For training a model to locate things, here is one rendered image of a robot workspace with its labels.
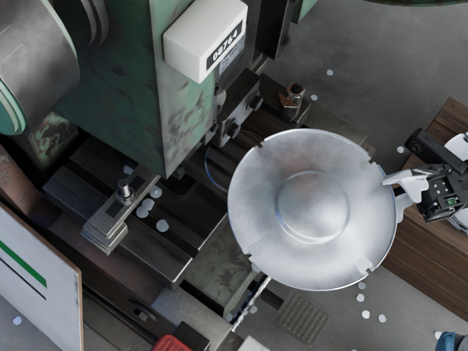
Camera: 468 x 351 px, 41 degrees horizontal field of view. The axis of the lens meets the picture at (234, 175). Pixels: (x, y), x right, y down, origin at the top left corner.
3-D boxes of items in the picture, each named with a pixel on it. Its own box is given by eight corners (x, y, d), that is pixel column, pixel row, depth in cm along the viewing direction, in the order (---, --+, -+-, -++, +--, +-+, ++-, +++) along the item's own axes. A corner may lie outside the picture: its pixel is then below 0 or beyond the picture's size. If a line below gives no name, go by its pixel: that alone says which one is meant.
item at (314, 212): (304, 328, 97) (306, 327, 97) (192, 190, 105) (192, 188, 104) (430, 222, 106) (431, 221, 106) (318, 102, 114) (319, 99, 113)
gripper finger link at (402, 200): (372, 230, 111) (421, 212, 110) (359, 200, 114) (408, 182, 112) (373, 234, 114) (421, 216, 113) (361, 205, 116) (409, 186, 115)
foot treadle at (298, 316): (326, 320, 165) (331, 315, 160) (307, 351, 161) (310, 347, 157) (152, 196, 176) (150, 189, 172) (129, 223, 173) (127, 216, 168)
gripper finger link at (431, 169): (418, 171, 103) (452, 170, 108) (415, 164, 104) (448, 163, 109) (399, 184, 107) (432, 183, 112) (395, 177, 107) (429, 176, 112)
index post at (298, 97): (299, 112, 122) (307, 86, 113) (291, 122, 121) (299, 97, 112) (287, 104, 122) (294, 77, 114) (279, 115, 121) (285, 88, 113)
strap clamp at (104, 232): (167, 184, 114) (165, 160, 104) (108, 255, 108) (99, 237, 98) (141, 166, 115) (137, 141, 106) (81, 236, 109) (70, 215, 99)
